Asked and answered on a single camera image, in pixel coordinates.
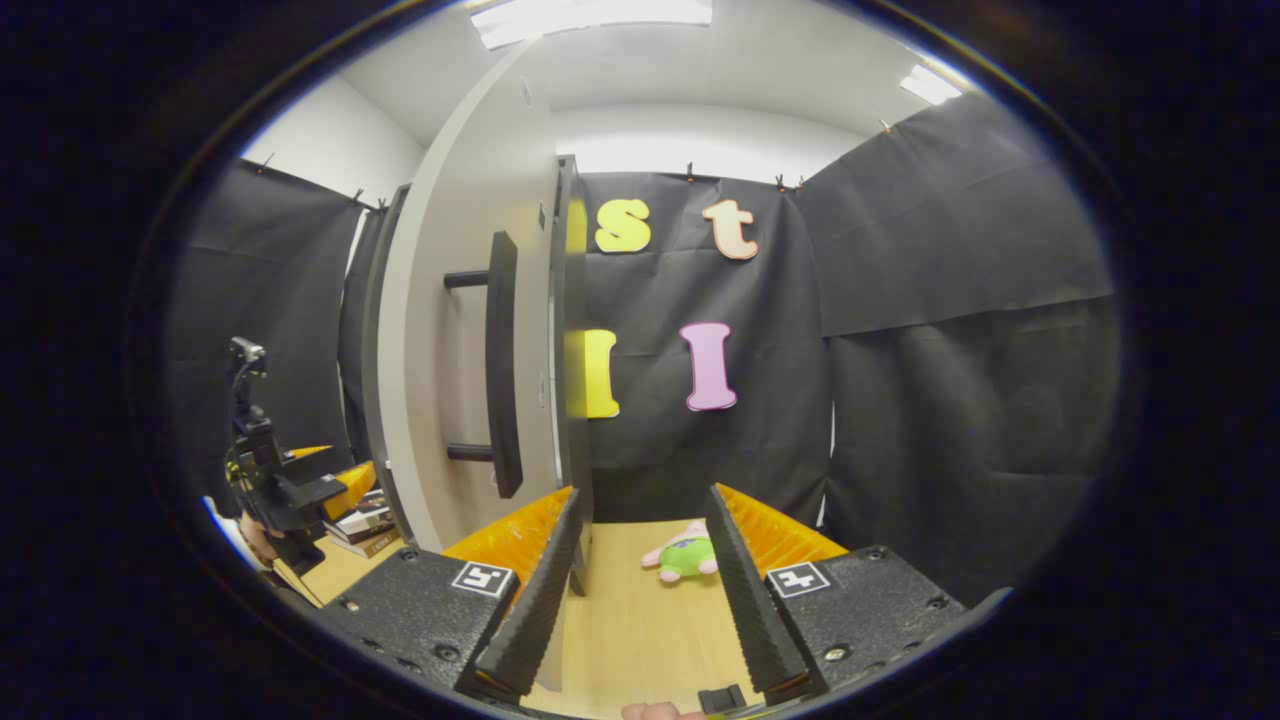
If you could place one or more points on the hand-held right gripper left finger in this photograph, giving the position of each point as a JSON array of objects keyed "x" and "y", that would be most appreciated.
[{"x": 540, "y": 600}]

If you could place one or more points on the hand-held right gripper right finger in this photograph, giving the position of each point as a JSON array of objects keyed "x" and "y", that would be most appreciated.
[{"x": 755, "y": 600}]

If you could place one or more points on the large ceiling light panel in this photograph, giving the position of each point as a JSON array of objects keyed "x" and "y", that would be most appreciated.
[{"x": 590, "y": 18}]

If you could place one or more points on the grey cabinet door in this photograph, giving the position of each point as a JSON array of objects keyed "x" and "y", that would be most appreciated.
[{"x": 440, "y": 380}]

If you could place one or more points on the small ceiling light panel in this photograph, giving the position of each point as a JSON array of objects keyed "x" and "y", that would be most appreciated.
[{"x": 930, "y": 85}]

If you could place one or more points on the dark cover book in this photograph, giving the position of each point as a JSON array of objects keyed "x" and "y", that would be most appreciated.
[{"x": 362, "y": 527}]

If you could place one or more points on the black backdrop cloth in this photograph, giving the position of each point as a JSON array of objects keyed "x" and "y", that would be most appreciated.
[{"x": 950, "y": 400}]

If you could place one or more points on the green and pink plush toy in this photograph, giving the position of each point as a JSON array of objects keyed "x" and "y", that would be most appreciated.
[{"x": 688, "y": 558}]

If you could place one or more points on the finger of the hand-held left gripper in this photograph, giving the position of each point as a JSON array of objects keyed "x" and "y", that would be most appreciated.
[
  {"x": 310, "y": 452},
  {"x": 358, "y": 485}
]

